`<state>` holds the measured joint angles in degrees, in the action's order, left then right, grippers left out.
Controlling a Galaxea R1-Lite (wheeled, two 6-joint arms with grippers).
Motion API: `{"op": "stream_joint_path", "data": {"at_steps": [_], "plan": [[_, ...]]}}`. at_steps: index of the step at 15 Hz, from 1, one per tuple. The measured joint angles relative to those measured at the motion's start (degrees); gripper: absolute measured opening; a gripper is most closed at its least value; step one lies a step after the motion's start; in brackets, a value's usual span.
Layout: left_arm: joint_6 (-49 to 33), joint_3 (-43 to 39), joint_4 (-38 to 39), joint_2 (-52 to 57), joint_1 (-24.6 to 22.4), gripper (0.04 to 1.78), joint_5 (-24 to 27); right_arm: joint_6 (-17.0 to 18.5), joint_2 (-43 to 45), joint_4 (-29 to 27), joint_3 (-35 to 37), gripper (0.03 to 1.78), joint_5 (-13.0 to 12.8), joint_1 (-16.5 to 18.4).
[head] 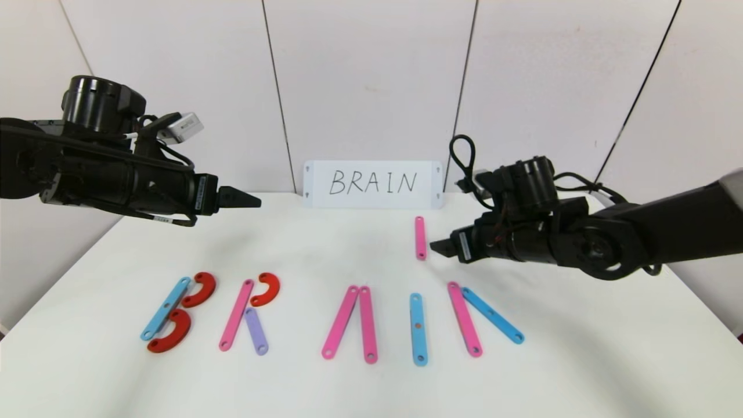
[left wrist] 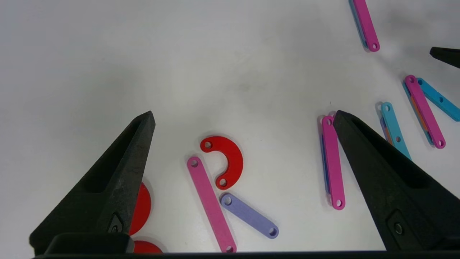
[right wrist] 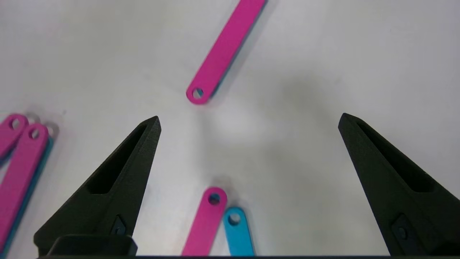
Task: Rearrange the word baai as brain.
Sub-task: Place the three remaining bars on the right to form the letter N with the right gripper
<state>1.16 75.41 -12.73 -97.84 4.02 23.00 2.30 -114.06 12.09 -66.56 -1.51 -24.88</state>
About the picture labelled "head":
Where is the small red arc piece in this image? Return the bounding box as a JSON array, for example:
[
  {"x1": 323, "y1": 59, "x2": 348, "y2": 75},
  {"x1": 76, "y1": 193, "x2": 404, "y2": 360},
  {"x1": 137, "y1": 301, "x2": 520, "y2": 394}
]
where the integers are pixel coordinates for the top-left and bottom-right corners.
[{"x1": 250, "y1": 272, "x2": 280, "y2": 308}]

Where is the short blue bar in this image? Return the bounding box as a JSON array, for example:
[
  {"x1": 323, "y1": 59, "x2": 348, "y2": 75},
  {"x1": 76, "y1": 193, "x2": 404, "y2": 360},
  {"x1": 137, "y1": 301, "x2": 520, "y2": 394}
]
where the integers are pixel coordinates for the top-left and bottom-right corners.
[{"x1": 461, "y1": 287, "x2": 525, "y2": 345}]

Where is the long blue bar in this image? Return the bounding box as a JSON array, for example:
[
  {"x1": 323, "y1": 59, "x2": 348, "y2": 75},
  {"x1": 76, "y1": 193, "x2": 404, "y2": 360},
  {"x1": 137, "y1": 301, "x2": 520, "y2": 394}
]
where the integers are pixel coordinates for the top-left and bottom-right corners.
[
  {"x1": 409, "y1": 293, "x2": 428, "y2": 366},
  {"x1": 140, "y1": 277, "x2": 192, "y2": 341}
]

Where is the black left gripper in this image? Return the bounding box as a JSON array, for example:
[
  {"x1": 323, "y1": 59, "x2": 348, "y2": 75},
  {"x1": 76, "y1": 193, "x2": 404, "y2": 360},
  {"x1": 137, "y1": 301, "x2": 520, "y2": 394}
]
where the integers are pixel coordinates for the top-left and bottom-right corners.
[{"x1": 132, "y1": 158, "x2": 262, "y2": 222}]

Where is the long pink bar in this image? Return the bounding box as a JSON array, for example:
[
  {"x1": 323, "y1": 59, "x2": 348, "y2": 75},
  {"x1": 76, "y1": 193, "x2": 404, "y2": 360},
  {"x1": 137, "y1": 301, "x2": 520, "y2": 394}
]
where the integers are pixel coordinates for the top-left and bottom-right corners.
[
  {"x1": 447, "y1": 282, "x2": 484, "y2": 358},
  {"x1": 322, "y1": 285, "x2": 360, "y2": 359},
  {"x1": 218, "y1": 279, "x2": 255, "y2": 352},
  {"x1": 358, "y1": 286, "x2": 378, "y2": 364}
]

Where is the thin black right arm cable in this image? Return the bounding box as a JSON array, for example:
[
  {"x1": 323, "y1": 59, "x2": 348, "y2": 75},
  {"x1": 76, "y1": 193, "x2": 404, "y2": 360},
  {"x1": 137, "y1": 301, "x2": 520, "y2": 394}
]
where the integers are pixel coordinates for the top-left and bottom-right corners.
[{"x1": 554, "y1": 171, "x2": 629, "y2": 205}]

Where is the thin black left wrist cable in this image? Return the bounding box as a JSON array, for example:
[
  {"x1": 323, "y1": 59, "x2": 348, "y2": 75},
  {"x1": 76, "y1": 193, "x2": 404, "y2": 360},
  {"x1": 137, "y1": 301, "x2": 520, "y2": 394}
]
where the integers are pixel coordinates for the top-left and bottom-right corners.
[{"x1": 157, "y1": 140, "x2": 196, "y2": 170}]

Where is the black looped right arm cable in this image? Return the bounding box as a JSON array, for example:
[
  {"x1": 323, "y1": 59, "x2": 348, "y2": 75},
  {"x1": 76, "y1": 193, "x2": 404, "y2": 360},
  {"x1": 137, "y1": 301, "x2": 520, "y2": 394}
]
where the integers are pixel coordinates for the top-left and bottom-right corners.
[{"x1": 449, "y1": 135, "x2": 495, "y2": 211}]

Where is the white BRAIN sign card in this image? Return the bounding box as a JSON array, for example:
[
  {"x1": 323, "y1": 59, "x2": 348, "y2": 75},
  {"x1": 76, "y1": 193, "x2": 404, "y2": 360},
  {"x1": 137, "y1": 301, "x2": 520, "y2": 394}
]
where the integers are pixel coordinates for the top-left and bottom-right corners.
[{"x1": 304, "y1": 161, "x2": 443, "y2": 210}]

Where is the black right camera mount bracket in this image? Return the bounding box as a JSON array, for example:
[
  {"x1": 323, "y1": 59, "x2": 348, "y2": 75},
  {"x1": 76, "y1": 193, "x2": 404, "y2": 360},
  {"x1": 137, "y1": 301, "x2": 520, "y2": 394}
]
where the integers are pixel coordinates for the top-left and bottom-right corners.
[{"x1": 486, "y1": 165, "x2": 517, "y2": 218}]

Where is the large red arc piece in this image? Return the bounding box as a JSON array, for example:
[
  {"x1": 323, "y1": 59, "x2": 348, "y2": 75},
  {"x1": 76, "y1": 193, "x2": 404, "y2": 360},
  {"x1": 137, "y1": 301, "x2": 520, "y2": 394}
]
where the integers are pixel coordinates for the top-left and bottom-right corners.
[
  {"x1": 182, "y1": 272, "x2": 217, "y2": 308},
  {"x1": 147, "y1": 308, "x2": 192, "y2": 354}
]

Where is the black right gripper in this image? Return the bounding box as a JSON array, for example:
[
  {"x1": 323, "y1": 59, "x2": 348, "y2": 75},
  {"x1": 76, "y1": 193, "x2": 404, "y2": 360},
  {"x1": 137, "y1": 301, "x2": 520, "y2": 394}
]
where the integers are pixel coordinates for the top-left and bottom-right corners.
[{"x1": 429, "y1": 221, "x2": 517, "y2": 264}]

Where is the short purple bar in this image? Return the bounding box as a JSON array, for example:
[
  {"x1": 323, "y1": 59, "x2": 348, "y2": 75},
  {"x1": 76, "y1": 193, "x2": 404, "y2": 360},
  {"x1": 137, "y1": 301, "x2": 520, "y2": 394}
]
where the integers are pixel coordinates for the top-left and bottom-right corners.
[{"x1": 244, "y1": 308, "x2": 269, "y2": 356}]

